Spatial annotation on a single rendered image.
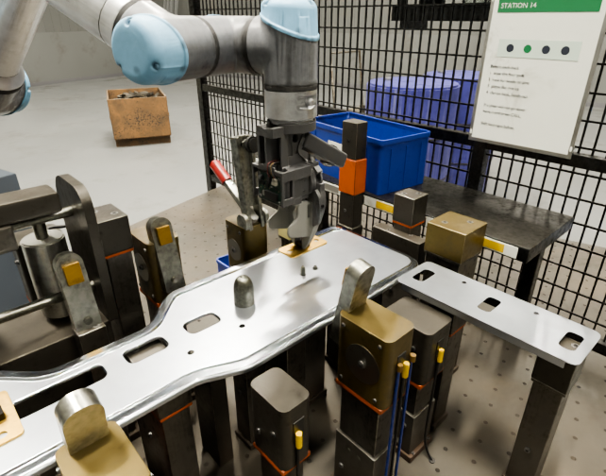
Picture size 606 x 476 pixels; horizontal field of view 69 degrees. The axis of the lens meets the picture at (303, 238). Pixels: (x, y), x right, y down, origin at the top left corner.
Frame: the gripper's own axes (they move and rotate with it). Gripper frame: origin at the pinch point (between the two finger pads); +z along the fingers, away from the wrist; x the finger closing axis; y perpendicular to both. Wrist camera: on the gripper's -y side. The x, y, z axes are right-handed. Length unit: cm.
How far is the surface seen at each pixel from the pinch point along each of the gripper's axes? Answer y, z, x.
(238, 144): 1.2, -13.3, -15.2
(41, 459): 44.4, 7.0, 8.1
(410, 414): -4.1, 26.7, 21.9
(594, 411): -40, 37, 42
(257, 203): -1.2, -1.8, -13.9
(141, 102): -180, 59, -472
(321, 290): 1.3, 7.1, 5.8
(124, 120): -160, 78, -479
